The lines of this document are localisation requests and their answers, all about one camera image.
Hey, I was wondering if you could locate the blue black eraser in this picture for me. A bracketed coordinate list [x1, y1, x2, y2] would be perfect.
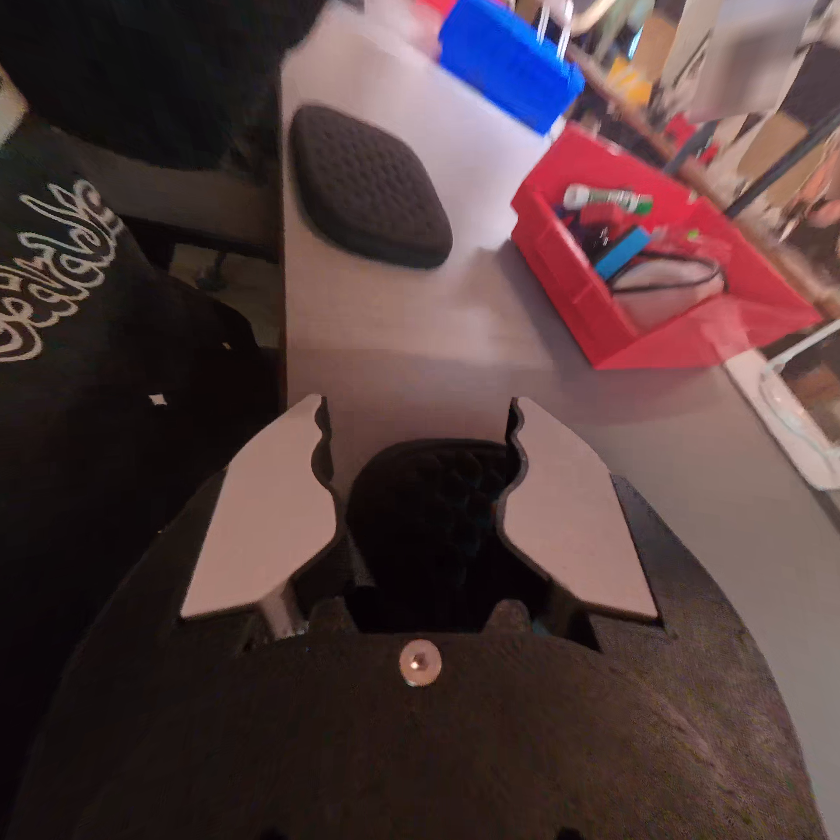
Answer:
[594, 226, 653, 280]

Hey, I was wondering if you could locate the blue plastic bin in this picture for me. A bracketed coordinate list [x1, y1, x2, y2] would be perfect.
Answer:
[437, 0, 586, 136]

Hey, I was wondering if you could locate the black dimpled pad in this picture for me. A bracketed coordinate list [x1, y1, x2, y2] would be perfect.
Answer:
[289, 104, 455, 270]
[344, 439, 552, 634]

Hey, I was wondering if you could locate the white plastic bottle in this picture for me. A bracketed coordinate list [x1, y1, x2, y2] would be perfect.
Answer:
[611, 252, 727, 329]

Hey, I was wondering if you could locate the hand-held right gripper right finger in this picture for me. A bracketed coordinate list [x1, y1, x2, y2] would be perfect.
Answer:
[497, 397, 658, 623]

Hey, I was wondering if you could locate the green white marker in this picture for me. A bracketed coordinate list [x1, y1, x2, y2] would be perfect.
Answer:
[563, 184, 655, 215]

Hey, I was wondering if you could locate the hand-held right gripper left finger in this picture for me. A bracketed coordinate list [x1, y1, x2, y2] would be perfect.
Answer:
[180, 394, 347, 623]

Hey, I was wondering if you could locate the red plastic bin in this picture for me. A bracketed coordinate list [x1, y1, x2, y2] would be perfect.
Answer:
[510, 121, 825, 371]

